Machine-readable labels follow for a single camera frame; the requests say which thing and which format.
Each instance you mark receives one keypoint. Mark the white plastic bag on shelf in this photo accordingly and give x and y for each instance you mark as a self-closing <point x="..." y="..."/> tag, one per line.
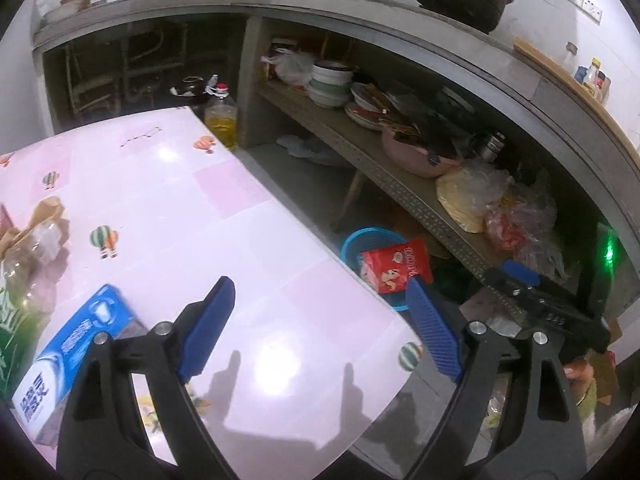
<point x="291" y="67"/>

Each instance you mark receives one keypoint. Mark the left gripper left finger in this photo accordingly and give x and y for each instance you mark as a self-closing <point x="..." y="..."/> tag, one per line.
<point x="102" y="435"/>

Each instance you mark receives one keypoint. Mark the brown paper napkin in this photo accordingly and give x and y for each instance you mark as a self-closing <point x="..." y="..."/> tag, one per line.
<point x="49" y="210"/>

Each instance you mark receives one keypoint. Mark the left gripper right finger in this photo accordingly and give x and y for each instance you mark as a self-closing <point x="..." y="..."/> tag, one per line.
<point x="539" y="434"/>

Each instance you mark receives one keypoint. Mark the yellow cooking oil jug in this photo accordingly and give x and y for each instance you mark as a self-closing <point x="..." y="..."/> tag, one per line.
<point x="221" y="116"/>

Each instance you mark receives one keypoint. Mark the pink mesh scrub sponge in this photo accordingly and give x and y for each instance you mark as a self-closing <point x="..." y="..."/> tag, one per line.
<point x="6" y="222"/>

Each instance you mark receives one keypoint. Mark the blue mesh trash basket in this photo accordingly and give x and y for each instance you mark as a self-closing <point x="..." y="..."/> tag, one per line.
<point x="368" y="239"/>

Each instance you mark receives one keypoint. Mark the wooden condiment shelf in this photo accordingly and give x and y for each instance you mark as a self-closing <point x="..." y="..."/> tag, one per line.
<point x="565" y="80"/>

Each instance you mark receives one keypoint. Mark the red snack bag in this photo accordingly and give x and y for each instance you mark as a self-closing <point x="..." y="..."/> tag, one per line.
<point x="389" y="269"/>

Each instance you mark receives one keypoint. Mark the green plastic bottle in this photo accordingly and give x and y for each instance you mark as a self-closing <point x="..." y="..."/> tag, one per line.
<point x="27" y="300"/>

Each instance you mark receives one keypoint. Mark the yellow bag on shelf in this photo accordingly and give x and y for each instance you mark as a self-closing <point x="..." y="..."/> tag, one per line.
<point x="467" y="192"/>

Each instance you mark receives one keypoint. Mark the stack of white bowls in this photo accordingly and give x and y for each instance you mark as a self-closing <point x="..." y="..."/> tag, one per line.
<point x="329" y="85"/>

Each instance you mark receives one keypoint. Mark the blue white toothpaste box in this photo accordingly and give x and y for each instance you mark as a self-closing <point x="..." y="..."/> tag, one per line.
<point x="39" y="399"/>

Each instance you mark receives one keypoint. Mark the pink plastic basin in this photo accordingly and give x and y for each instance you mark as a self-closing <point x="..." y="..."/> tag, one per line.
<point x="414" y="159"/>

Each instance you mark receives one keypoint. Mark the person's right hand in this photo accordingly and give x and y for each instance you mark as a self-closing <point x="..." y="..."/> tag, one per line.
<point x="579" y="374"/>

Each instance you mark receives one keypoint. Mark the grey concrete kitchen counter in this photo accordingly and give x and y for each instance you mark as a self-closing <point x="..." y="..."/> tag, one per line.
<point x="472" y="60"/>

